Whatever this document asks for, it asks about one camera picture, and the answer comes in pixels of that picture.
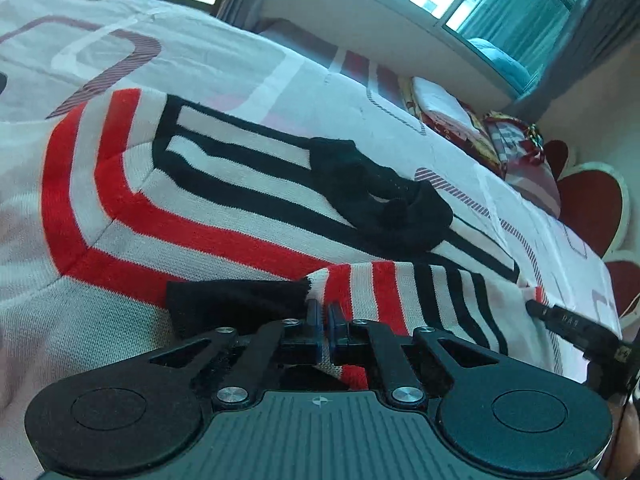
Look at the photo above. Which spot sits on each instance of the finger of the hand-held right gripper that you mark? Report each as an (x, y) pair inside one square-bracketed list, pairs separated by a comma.
[(565, 321)]

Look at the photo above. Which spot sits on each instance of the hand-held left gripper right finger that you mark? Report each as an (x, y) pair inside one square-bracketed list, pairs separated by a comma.
[(334, 321)]

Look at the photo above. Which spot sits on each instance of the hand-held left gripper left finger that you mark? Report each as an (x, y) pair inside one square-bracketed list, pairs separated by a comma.
[(314, 320)]

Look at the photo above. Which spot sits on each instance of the red white black striped sweater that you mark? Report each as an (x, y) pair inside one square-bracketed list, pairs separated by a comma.
[(210, 200)]

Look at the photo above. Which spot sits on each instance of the person's right hand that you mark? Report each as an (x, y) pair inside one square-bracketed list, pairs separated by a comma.
[(629, 440)]

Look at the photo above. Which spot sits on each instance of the red white scalloped headboard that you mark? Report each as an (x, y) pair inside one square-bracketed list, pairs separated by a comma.
[(595, 205)]

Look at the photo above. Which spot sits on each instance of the red patterned pillow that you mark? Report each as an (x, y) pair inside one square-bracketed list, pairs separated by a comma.
[(525, 160)]

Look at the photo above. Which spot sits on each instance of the teal curtain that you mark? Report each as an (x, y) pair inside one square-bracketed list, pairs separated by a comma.
[(515, 10)]

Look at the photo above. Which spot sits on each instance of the patterned pink white bed sheet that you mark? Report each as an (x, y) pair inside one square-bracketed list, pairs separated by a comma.
[(125, 20)]

